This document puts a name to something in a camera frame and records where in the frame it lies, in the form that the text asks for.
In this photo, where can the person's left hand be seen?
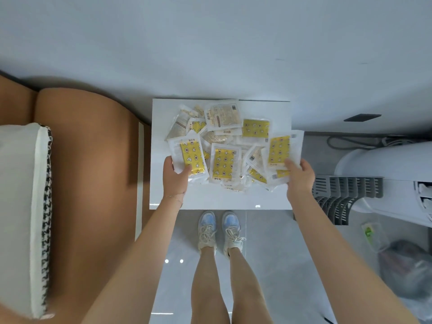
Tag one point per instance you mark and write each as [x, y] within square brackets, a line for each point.
[172, 183]

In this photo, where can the person's right hand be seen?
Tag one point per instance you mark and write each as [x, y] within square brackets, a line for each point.
[302, 183]

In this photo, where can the person's left thumb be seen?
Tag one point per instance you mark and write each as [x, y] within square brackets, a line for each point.
[184, 171]

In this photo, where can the person's right thumb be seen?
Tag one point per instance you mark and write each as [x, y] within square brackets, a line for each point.
[292, 164]

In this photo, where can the yellow snack packet white edge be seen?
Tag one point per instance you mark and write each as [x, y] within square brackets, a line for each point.
[192, 155]

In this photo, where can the yellow dotted snack packet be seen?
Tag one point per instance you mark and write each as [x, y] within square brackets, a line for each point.
[279, 150]

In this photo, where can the person's right forearm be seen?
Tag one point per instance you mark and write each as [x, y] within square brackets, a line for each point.
[341, 263]

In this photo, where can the person's left forearm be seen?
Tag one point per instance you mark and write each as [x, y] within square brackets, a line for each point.
[141, 263]

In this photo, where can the pile of yellow and clear packets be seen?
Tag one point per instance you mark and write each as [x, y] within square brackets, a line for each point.
[224, 158]

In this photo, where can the grey plastic slotted rack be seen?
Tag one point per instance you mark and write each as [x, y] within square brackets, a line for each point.
[341, 192]

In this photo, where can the person's left blue white sneaker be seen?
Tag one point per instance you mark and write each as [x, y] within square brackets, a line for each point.
[206, 231]

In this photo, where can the person's blue white sneaker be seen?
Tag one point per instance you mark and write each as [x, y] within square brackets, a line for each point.
[206, 231]
[232, 232]

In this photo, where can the person's right blue white sneaker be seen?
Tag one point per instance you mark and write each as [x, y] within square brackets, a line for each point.
[232, 232]

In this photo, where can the brown leather sofa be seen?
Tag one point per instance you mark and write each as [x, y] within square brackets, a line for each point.
[91, 172]

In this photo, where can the white floor fan appliance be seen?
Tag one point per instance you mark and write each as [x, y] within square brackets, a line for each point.
[388, 172]

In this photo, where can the clear plastic box green label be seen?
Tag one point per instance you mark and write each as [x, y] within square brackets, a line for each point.
[374, 236]

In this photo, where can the person's left leg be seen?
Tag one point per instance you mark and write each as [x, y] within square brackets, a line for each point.
[207, 293]

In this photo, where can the person's leg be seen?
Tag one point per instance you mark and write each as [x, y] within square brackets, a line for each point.
[207, 293]
[248, 293]

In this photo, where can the person's right leg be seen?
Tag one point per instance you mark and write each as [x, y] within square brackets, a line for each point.
[248, 293]

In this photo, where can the black plastic bag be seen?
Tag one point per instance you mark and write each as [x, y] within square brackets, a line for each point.
[408, 266]

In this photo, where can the white cushion with houndstooth trim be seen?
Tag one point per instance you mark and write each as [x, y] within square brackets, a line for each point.
[20, 212]

